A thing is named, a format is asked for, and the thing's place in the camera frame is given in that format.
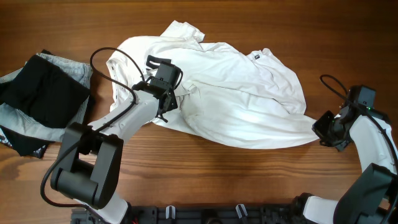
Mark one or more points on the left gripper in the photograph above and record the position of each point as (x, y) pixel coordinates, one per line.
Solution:
(173, 102)

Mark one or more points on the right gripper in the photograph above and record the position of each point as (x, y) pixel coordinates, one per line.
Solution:
(320, 128)

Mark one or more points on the white t-shirt with black print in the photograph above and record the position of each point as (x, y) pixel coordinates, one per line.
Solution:
(249, 101)

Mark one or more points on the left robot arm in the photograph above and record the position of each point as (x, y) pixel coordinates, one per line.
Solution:
(89, 160)

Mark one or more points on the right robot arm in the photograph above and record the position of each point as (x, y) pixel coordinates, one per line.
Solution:
(372, 198)

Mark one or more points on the black folded garment on top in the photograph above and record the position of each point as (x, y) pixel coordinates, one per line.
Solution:
(44, 92)

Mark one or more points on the black patterned garment at bottom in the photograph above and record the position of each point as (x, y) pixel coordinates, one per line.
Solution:
(28, 146)

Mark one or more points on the light blue denim garment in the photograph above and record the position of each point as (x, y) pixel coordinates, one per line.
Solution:
(21, 123)

